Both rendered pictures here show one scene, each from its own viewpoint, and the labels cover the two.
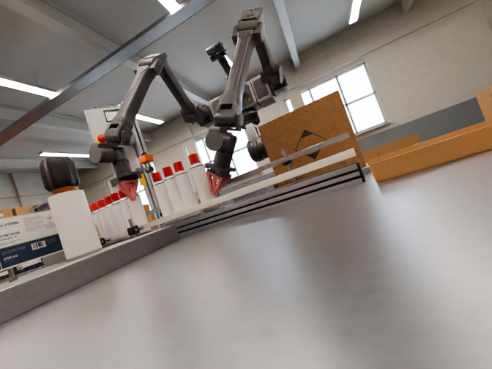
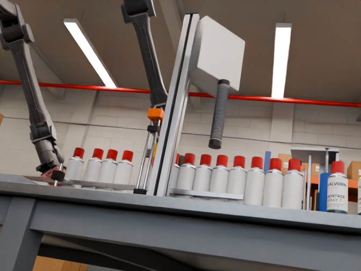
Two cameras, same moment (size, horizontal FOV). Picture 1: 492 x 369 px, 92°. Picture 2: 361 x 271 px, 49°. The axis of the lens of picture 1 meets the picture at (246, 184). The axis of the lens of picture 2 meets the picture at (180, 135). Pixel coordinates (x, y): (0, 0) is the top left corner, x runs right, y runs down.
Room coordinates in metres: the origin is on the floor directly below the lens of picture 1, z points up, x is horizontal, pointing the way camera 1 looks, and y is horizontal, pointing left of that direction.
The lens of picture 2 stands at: (2.15, 0.37, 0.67)
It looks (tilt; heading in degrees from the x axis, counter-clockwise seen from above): 22 degrees up; 176
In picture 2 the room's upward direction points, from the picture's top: 11 degrees clockwise
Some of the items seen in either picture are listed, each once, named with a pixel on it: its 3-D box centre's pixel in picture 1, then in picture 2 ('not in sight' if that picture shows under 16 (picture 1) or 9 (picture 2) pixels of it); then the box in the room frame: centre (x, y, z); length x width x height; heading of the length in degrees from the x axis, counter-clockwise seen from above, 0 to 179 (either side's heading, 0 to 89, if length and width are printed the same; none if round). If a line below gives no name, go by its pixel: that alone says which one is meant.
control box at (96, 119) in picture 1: (112, 130); (212, 59); (1.10, 0.51, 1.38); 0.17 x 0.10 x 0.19; 118
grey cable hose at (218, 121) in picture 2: not in sight; (219, 113); (1.14, 0.55, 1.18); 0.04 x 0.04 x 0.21
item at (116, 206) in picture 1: (121, 215); (201, 187); (1.03, 0.55, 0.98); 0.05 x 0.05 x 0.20
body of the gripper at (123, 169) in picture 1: (124, 170); not in sight; (0.89, 0.42, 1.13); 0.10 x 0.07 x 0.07; 64
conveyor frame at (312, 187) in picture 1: (148, 239); not in sight; (0.98, 0.45, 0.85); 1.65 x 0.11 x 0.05; 63
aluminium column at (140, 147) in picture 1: (146, 168); (175, 110); (1.13, 0.42, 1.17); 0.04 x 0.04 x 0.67; 63
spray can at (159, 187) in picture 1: (164, 198); (121, 181); (0.91, 0.31, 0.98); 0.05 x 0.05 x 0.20
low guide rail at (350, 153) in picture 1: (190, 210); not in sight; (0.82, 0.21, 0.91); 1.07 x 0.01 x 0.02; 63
